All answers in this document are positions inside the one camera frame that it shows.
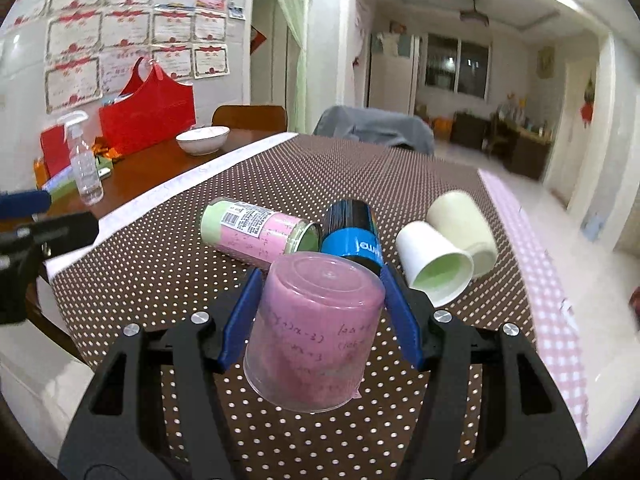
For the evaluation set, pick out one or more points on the clear spray bottle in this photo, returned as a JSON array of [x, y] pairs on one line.
[[86, 170]]

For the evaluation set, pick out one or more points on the group of wall certificates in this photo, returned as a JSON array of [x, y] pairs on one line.
[[125, 30]]

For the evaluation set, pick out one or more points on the cream plastic cup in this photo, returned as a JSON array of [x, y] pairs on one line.
[[465, 220]]

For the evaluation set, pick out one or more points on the white cup with green inside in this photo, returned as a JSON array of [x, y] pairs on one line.
[[420, 250]]

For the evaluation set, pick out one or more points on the green packet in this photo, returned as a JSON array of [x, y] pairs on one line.
[[60, 185]]

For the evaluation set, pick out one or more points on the red paper bag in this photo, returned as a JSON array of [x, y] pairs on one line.
[[117, 120], [160, 115]]

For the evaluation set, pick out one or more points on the green door curtain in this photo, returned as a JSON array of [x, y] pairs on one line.
[[292, 35]]

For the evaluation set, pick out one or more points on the clear pink plastic cup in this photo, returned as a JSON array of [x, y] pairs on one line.
[[310, 330]]

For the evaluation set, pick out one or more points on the wooden chair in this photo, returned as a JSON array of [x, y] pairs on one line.
[[250, 117]]

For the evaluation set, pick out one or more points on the white table cover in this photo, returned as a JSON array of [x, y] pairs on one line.
[[165, 185]]

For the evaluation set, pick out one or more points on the grey jacket on chair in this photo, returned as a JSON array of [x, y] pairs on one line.
[[375, 127]]

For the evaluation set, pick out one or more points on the pink checked cloth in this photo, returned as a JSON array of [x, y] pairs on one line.
[[535, 285]]

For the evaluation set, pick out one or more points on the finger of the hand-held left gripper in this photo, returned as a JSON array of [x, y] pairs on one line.
[[65, 232], [25, 203]]

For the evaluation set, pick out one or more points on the red door sticker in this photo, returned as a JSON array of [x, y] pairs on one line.
[[258, 40]]

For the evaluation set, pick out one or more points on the white ceramic bowl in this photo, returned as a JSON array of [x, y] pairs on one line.
[[202, 141]]

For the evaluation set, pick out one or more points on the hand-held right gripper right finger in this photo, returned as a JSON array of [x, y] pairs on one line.
[[400, 317]]

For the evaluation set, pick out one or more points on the framed wall picture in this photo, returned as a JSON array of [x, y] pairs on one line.
[[546, 61]]

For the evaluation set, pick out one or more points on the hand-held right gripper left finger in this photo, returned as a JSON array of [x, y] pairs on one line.
[[243, 312]]

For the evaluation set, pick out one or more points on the window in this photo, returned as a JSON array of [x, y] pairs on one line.
[[456, 65]]

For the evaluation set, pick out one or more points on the brown polka-dot tablecloth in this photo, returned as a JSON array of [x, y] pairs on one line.
[[350, 170]]

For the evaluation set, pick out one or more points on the dark wooden cabinet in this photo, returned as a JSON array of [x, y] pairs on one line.
[[520, 147]]

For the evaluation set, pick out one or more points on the red hanging decoration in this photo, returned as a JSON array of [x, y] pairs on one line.
[[589, 102]]

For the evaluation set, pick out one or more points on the green and pink cup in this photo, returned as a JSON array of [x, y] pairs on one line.
[[250, 230]]

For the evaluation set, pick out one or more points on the ceiling lamp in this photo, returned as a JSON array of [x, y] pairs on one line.
[[474, 12]]

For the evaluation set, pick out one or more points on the colourful snack wrappers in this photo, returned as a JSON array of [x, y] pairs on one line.
[[107, 151]]

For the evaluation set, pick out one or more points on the blue and black cup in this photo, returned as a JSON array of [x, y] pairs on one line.
[[350, 245]]

